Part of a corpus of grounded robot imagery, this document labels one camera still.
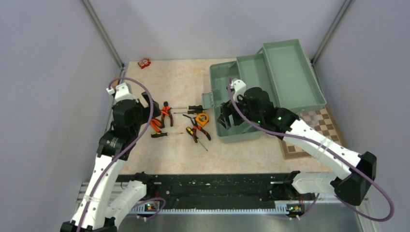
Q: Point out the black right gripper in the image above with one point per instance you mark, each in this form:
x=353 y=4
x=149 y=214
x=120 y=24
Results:
x=226 y=109

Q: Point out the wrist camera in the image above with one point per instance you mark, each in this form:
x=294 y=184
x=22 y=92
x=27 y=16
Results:
x=237 y=87
x=121 y=92

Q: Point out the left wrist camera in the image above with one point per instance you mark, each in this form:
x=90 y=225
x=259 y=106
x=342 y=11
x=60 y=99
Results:
x=121 y=92

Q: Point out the orange black cutting pliers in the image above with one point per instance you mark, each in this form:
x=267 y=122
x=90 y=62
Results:
x=166 y=111

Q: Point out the red owl toy block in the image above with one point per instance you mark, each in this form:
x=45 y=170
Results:
x=144 y=63

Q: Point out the translucent green plastic toolbox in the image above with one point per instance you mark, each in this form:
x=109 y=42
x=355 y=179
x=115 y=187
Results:
x=279 y=68

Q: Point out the orange black long-nose pliers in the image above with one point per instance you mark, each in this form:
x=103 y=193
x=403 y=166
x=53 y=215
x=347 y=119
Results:
x=156 y=125

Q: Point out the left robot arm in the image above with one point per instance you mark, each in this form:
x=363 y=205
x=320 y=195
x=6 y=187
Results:
x=95 y=213

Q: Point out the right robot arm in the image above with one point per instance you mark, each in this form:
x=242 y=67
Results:
x=352 y=173

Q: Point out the orange tape measure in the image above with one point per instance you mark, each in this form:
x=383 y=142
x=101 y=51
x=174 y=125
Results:
x=202 y=119

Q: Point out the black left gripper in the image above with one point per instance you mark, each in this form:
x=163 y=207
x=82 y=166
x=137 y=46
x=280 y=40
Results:
x=146 y=109

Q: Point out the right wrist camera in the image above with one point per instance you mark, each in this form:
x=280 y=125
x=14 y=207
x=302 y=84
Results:
x=237 y=87

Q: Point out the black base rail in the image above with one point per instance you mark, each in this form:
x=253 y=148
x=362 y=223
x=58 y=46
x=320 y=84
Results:
x=223 y=191

